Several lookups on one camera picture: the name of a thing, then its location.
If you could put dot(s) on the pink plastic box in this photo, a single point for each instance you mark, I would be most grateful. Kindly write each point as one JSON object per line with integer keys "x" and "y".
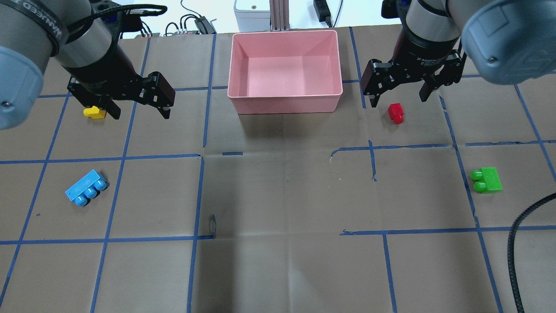
{"x": 289, "y": 71}

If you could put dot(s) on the blue three-stud toy block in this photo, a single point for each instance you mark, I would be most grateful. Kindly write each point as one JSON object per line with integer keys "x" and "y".
{"x": 87, "y": 188}

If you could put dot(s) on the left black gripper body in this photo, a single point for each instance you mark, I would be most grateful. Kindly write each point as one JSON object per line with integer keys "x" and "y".
{"x": 99, "y": 66}

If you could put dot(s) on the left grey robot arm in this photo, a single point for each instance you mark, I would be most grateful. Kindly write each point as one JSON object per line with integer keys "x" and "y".
{"x": 83, "y": 36}

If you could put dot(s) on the black usb hub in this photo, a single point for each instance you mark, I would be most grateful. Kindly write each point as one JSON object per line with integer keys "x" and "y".
{"x": 204, "y": 25}

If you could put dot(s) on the white grey device box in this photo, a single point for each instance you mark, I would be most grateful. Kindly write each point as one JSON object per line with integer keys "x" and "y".
{"x": 252, "y": 15}

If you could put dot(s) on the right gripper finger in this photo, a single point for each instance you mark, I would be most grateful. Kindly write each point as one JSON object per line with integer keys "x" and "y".
{"x": 451, "y": 72}
{"x": 376, "y": 80}

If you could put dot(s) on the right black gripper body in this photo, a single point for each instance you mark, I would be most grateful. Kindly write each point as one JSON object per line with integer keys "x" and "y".
{"x": 423, "y": 51}

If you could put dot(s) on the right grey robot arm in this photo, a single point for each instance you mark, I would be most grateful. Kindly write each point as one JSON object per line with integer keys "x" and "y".
{"x": 508, "y": 41}

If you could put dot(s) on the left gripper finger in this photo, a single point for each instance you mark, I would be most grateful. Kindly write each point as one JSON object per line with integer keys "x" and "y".
{"x": 110, "y": 107}
{"x": 158, "y": 93}

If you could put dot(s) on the aluminium extrusion post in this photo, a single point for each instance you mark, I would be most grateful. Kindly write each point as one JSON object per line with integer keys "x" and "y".
{"x": 279, "y": 15}

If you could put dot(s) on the red toy block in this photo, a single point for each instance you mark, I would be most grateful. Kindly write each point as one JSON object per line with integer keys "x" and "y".
{"x": 396, "y": 113}

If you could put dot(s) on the green two-stud toy block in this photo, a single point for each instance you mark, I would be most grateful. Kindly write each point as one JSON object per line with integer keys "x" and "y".
{"x": 486, "y": 180}

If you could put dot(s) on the black power adapter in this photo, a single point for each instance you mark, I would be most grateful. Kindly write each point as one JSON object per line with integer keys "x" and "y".
{"x": 323, "y": 12}

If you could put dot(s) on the yellow toy block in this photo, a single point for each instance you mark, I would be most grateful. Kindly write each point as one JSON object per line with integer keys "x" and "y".
{"x": 94, "y": 113}

